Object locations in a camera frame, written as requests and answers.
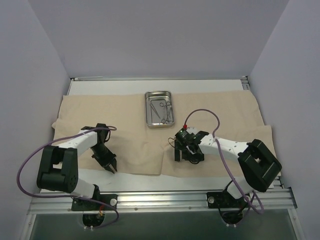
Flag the steel instrument tray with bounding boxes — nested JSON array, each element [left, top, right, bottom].
[[144, 90, 175, 128]]

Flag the steel tweezers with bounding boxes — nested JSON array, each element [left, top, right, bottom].
[[150, 100, 161, 119]]

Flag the beige cloth surgical kit roll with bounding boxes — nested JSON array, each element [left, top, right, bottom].
[[52, 90, 275, 178]]

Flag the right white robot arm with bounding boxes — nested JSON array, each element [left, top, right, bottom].
[[174, 127, 282, 207]]

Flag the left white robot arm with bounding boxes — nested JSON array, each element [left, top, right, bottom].
[[36, 123, 117, 210]]

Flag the steel surgical scissors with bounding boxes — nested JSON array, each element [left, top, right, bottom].
[[165, 101, 173, 123]]

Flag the steel forceps clamp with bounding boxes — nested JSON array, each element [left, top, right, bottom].
[[159, 101, 169, 124]]

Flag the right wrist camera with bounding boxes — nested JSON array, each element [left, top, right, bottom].
[[174, 127, 196, 145]]

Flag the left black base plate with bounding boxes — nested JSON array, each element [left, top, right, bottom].
[[71, 193, 118, 212]]

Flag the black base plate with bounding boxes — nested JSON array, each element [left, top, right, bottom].
[[206, 191, 247, 209], [71, 193, 118, 212]]

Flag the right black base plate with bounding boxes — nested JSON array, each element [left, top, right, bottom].
[[206, 191, 247, 209]]

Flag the back aluminium rail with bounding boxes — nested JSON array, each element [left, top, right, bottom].
[[71, 75, 249, 81]]

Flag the aluminium front rail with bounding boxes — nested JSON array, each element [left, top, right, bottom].
[[27, 188, 297, 215]]

